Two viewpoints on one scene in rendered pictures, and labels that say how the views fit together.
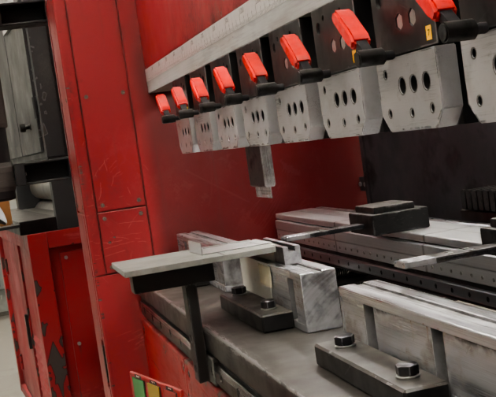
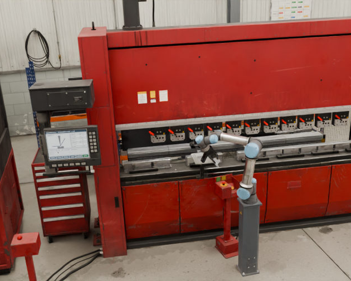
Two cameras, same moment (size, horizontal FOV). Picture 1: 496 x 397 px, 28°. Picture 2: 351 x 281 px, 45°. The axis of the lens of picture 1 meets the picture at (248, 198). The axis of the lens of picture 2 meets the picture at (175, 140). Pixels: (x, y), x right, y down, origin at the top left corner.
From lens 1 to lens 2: 4.65 m
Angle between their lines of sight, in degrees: 83
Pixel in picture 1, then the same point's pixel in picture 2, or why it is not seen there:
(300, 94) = (238, 129)
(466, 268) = (222, 148)
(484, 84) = (285, 127)
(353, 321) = (241, 156)
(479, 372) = (272, 153)
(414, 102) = (272, 129)
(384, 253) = (193, 150)
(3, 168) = not seen: hidden behind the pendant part
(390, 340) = not seen: hidden behind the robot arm
